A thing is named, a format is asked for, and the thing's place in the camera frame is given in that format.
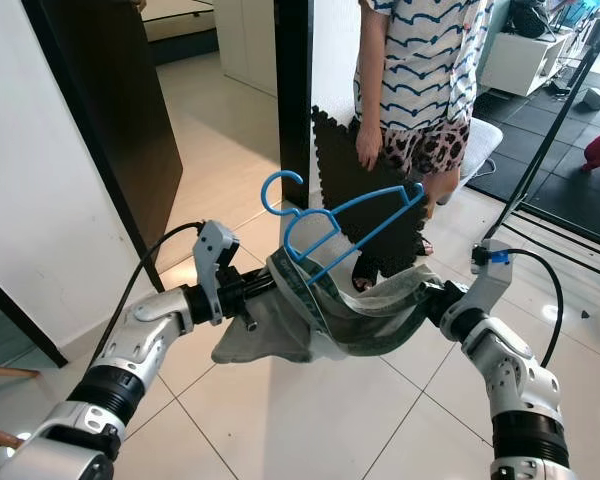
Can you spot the grey shorts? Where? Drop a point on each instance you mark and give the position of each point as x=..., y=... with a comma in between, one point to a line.
x=340, y=320

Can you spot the blue plastic clothes hanger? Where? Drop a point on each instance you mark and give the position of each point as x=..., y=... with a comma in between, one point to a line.
x=370, y=201

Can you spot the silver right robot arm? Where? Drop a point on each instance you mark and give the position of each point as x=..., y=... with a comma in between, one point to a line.
x=510, y=380

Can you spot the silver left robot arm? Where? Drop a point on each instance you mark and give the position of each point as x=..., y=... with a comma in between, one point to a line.
x=140, y=350

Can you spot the black foam floor mat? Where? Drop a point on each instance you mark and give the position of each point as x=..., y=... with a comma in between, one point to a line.
x=580, y=200

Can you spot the black foam puzzle tile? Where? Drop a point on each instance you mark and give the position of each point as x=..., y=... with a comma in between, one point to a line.
x=340, y=150

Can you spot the wooden chair leg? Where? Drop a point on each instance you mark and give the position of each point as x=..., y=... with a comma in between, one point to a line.
x=5, y=372
x=2, y=436

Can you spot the dark brown wooden door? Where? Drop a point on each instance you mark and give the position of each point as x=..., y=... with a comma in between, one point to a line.
x=110, y=120

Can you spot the person in striped dress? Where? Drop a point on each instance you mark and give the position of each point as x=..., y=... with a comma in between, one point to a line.
x=420, y=60

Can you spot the white wardrobe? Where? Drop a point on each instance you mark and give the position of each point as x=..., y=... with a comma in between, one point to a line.
x=245, y=45

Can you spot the white low cabinet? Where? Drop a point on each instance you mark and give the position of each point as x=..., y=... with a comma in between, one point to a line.
x=525, y=60

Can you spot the black backpack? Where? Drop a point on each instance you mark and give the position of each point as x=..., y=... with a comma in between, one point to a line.
x=528, y=18

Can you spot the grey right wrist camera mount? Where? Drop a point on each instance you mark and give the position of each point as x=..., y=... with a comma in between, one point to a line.
x=485, y=275

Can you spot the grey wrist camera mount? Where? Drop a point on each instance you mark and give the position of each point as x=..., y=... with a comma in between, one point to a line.
x=485, y=275
x=215, y=255

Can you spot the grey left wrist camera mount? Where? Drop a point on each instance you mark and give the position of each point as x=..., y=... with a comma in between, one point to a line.
x=215, y=255

